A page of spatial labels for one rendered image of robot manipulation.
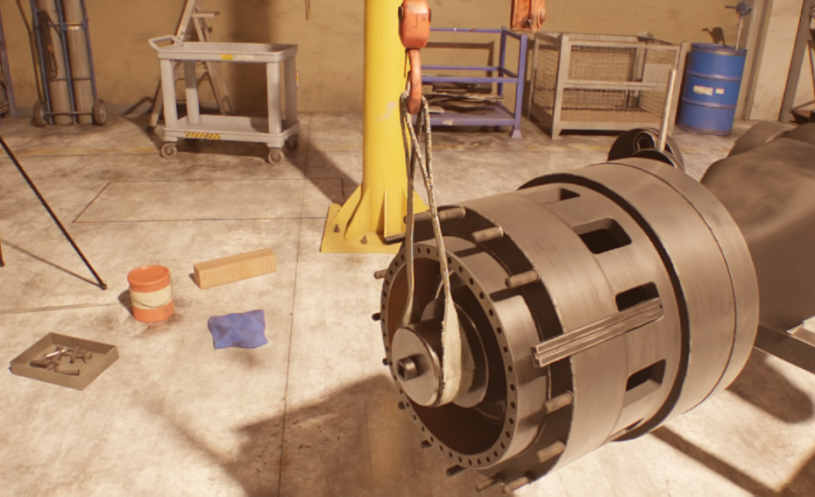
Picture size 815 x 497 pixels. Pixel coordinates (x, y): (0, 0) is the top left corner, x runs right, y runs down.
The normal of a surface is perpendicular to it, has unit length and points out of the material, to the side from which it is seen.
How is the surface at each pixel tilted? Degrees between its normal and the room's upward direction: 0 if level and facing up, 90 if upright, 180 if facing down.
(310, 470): 0
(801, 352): 90
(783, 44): 90
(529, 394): 80
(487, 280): 24
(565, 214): 14
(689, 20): 90
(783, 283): 90
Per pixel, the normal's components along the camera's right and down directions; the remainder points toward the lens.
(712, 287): 0.48, -0.16
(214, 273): 0.56, 0.36
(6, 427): 0.03, -0.91
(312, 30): 0.11, 0.41
